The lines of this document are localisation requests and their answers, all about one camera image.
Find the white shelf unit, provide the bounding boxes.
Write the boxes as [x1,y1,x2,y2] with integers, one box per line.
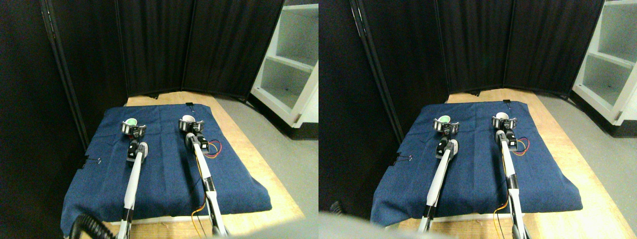
[250,0,319,130]
[571,0,637,127]

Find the orange wire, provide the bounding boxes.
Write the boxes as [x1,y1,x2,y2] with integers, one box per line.
[514,137,531,156]
[493,199,511,239]
[204,140,223,159]
[192,197,207,238]

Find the curtain stand pole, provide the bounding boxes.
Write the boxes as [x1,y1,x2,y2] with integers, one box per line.
[350,0,405,145]
[41,0,88,150]

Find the dark blue cloth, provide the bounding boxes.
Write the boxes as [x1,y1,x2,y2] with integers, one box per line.
[61,106,272,237]
[371,102,583,227]

